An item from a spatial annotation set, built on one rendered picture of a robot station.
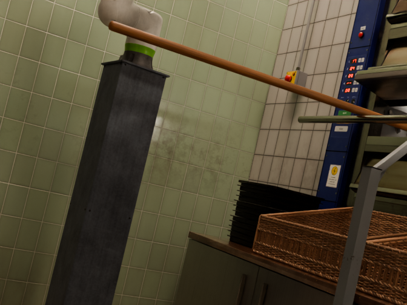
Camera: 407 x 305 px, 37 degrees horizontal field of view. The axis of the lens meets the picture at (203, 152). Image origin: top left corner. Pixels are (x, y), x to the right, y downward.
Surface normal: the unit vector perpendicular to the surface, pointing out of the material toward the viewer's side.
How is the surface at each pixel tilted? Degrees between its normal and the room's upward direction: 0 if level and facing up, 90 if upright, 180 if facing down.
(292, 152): 90
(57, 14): 90
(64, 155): 90
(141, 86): 90
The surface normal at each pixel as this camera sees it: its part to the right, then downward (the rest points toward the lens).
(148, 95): 0.51, 0.06
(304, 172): -0.86, -0.23
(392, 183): -0.73, -0.55
